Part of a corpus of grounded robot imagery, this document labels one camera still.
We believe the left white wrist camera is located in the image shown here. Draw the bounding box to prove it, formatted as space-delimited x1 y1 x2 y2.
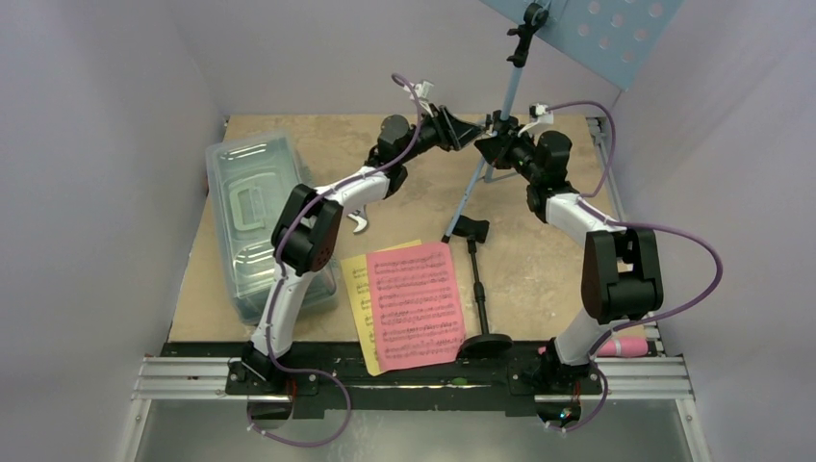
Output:
412 80 434 100

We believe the clear plastic storage box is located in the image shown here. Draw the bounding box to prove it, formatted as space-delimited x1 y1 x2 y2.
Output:
205 129 313 325

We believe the black microphone stand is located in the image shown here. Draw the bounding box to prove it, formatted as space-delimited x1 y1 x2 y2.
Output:
452 216 513 358

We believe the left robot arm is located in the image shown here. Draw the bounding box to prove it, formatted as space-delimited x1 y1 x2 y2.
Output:
241 106 486 394

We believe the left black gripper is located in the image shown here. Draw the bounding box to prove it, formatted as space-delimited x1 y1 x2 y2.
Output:
398 105 485 167

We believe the pink sheet music page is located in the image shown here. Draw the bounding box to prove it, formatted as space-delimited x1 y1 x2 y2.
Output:
366 242 466 372

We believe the yellow sheet music page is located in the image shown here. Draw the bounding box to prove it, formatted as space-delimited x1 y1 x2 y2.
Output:
341 254 383 376

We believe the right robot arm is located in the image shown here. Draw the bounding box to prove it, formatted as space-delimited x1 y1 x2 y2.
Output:
475 130 664 392

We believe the red handled adjustable wrench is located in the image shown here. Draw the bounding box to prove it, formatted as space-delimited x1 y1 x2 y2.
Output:
346 207 369 235

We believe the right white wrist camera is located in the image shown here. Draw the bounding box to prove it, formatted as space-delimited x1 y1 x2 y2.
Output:
517 103 554 137

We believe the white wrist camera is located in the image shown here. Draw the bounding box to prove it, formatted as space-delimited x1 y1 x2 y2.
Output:
517 103 554 137
412 80 434 100

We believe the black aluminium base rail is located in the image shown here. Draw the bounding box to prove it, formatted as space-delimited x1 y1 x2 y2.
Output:
132 342 693 424

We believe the blue perforated music stand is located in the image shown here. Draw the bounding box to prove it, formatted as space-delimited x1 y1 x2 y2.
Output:
441 0 684 244

